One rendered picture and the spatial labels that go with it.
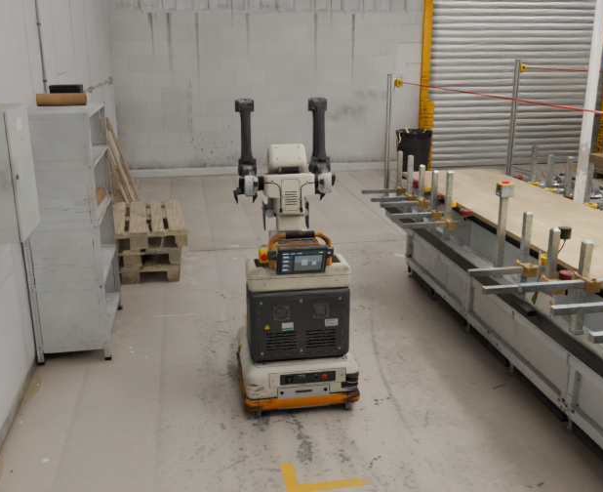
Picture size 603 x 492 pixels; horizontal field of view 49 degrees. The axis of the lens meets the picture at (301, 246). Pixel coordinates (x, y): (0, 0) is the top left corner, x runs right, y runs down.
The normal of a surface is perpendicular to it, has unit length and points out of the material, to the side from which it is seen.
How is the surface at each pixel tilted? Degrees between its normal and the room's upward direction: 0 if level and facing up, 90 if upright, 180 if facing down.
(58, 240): 90
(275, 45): 90
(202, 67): 90
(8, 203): 90
